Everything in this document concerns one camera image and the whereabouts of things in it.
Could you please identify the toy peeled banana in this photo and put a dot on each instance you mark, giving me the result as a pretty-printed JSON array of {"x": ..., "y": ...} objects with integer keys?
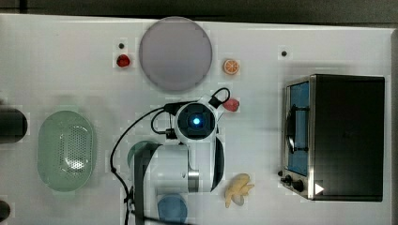
[{"x": 240, "y": 186}]

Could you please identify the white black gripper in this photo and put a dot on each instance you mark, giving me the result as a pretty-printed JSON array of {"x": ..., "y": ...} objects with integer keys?
[{"x": 197, "y": 122}]

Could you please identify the pink toy fruit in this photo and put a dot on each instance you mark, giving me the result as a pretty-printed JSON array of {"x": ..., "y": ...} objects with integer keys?
[{"x": 231, "y": 105}]

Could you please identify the green oval strainer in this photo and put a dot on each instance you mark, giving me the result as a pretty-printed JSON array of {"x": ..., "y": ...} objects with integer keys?
[{"x": 65, "y": 151}]

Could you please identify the toy strawberry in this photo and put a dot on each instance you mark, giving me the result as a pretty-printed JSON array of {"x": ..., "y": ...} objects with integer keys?
[{"x": 123, "y": 61}]

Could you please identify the grey round plate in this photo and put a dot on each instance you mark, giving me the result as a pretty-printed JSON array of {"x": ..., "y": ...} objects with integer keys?
[{"x": 175, "y": 53}]

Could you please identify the toy orange half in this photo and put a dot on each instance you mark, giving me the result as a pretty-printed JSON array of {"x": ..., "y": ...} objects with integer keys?
[{"x": 230, "y": 66}]

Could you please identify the black toaster oven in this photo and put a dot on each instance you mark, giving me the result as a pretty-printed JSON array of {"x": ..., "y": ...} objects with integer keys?
[{"x": 333, "y": 137}]

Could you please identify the blue cup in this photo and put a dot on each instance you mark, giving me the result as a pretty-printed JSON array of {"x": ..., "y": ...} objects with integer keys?
[{"x": 172, "y": 208}]

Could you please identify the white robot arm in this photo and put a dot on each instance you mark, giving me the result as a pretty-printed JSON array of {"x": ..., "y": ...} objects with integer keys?
[{"x": 192, "y": 161}]

